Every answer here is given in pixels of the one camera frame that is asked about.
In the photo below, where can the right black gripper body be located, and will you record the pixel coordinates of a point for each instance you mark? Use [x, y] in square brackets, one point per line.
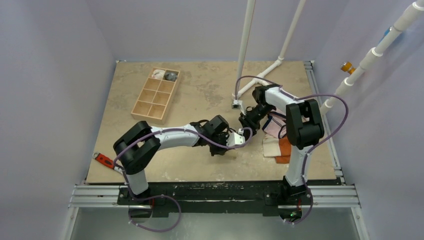
[247, 120]

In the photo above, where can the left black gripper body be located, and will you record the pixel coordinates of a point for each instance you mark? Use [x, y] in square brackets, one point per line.
[220, 139]

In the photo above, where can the pink underwear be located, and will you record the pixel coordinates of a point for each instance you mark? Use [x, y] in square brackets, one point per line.
[275, 124]

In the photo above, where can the wooden compartment tray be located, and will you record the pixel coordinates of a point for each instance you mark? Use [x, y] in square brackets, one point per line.
[155, 98]

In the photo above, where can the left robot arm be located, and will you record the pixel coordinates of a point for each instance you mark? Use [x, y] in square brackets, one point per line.
[137, 147]

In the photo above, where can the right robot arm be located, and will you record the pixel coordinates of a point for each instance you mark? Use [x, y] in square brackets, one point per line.
[304, 129]

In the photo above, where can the orange white underwear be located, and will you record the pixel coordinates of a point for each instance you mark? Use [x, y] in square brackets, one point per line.
[278, 149]

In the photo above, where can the rolled grey underwear in tray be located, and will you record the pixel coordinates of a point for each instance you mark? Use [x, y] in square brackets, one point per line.
[170, 76]

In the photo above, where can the rolled white underwear in tray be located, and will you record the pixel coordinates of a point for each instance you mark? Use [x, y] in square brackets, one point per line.
[158, 74]

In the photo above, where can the orange valve fitting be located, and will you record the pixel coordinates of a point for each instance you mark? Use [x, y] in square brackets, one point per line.
[347, 67]

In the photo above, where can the blue clip on pipe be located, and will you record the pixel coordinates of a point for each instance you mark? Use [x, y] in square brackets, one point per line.
[386, 33]

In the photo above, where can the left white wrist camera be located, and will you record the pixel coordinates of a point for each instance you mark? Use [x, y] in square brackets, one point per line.
[235, 140]

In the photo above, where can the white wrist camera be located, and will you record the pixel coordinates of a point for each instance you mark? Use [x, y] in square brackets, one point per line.
[238, 104]
[235, 140]

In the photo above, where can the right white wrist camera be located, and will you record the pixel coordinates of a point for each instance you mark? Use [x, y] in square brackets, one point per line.
[238, 104]

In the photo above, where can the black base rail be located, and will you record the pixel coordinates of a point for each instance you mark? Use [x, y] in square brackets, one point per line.
[263, 197]

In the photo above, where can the red handled clamp tool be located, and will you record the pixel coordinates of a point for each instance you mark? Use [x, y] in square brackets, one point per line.
[106, 161]

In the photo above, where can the white PVC pipe on wall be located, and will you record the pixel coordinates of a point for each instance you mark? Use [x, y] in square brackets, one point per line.
[411, 14]

